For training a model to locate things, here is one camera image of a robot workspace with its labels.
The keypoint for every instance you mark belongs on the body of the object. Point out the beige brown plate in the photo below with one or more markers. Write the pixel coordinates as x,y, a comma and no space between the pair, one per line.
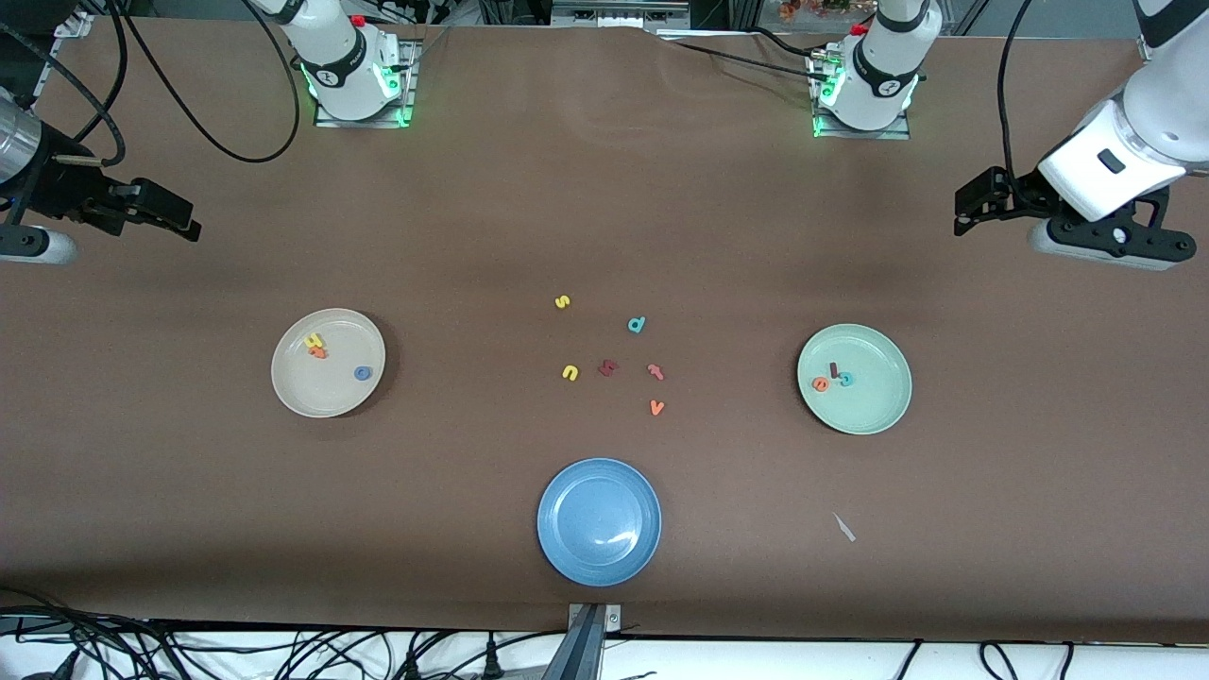
328,378

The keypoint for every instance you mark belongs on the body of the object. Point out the white paper scrap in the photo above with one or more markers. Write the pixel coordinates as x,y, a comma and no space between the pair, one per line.
843,527

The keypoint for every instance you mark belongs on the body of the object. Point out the grey metal equipment box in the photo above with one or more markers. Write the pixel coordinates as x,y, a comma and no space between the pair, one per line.
619,11

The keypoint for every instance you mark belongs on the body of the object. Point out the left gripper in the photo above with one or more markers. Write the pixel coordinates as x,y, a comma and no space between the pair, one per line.
1018,196

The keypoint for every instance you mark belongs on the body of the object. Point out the black power plug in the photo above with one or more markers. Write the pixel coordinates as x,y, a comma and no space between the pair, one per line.
491,659
413,663

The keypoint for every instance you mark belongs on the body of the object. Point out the light green plate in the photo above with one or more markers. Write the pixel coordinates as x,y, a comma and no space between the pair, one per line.
869,406

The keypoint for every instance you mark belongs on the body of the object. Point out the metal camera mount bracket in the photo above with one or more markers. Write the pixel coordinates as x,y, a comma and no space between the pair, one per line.
612,619

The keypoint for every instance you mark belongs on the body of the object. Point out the dark red foam letter k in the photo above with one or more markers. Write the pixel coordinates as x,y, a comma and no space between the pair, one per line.
607,368

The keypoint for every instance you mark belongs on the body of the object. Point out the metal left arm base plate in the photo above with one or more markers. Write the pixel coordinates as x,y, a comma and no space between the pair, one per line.
864,134

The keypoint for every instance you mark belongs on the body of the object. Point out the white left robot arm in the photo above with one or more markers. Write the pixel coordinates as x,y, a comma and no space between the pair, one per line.
883,76

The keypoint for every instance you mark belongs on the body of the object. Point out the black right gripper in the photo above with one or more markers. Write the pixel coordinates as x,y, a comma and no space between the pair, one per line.
59,185

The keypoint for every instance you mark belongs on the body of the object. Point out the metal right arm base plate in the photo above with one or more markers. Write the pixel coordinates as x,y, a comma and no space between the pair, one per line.
413,57

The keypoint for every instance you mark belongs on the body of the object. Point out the blue plate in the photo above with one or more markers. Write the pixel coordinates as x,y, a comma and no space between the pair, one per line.
599,522

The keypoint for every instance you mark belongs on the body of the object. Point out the orange flower decoration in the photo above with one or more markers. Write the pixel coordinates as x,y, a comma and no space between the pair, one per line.
822,8

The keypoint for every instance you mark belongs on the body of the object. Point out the aluminium corner bracket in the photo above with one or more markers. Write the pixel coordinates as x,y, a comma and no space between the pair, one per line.
74,25

